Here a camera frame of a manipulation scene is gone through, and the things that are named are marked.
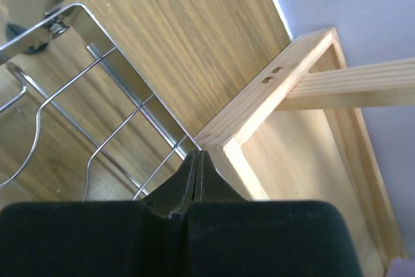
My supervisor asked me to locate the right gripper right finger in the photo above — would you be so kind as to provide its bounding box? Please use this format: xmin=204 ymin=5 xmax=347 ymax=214
xmin=186 ymin=151 xmax=362 ymax=276

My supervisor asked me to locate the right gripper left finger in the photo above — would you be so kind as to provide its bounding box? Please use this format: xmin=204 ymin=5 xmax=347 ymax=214
xmin=0 ymin=149 xmax=198 ymax=277

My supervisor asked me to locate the metal two-tier dish rack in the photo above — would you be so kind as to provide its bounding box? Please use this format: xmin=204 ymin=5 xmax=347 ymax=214
xmin=1 ymin=0 xmax=194 ymax=206

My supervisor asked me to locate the wooden clothes rack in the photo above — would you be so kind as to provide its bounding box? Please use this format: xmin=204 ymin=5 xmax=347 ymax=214
xmin=195 ymin=28 xmax=414 ymax=276

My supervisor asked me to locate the lavender towel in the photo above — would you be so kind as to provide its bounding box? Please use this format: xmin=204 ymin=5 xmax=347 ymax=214
xmin=386 ymin=258 xmax=415 ymax=277

